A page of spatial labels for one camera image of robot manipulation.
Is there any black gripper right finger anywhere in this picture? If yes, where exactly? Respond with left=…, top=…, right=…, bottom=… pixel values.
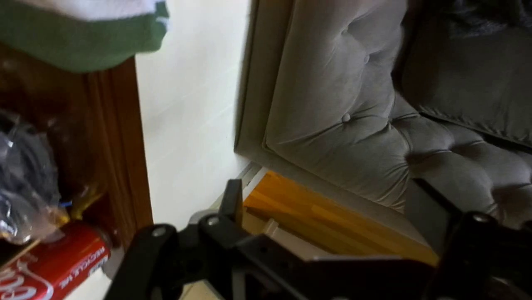
left=426, top=210, right=532, bottom=300

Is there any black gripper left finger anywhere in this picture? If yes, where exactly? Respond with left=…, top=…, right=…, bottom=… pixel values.
left=103, top=179, right=290, bottom=300

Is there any dark grey knit cloth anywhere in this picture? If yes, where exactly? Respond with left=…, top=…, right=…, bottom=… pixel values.
left=426, top=0, right=532, bottom=35

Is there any red soda can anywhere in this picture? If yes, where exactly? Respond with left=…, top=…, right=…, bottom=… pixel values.
left=0, top=222, right=115, bottom=300

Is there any clear plastic bag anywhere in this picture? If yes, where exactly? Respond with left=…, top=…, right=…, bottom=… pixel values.
left=0, top=107, right=72, bottom=247

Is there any grey tufted sofa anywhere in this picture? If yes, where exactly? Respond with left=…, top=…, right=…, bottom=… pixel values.
left=235, top=0, right=532, bottom=252

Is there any striped kitchen towel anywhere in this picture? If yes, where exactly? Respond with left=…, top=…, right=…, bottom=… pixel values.
left=0, top=0, right=172, bottom=74

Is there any wooden wall shelf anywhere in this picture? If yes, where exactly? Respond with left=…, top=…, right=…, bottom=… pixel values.
left=0, top=44, right=155, bottom=252

